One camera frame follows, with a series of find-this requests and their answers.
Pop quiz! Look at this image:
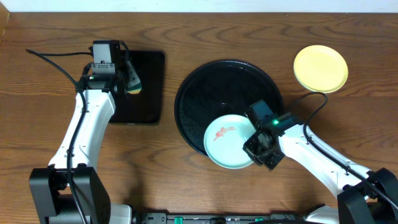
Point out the green scouring sponge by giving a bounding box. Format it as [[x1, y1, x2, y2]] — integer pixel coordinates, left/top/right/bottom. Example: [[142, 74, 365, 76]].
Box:
[[126, 61, 142, 95]]

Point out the light green plate stained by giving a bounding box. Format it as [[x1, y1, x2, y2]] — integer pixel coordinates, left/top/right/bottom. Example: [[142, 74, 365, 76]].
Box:
[[203, 114, 256, 169]]

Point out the yellow plate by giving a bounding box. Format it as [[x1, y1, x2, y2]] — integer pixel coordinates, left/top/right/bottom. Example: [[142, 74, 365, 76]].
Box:
[[293, 45, 348, 93]]

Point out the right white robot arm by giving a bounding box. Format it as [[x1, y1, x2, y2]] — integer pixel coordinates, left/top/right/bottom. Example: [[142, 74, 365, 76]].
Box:
[[243, 112, 397, 223]]

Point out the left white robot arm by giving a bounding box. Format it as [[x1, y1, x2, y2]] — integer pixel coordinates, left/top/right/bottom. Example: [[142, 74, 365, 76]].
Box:
[[29, 60, 139, 223]]

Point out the black rectangular tray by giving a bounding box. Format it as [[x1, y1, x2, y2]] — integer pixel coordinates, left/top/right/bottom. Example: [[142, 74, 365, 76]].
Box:
[[109, 50, 165, 125]]

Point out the round black tray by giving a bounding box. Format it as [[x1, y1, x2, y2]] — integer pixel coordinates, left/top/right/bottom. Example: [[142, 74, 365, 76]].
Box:
[[174, 60, 284, 156]]

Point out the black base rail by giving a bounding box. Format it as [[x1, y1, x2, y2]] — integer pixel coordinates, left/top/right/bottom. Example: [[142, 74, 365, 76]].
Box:
[[141, 213, 308, 224]]

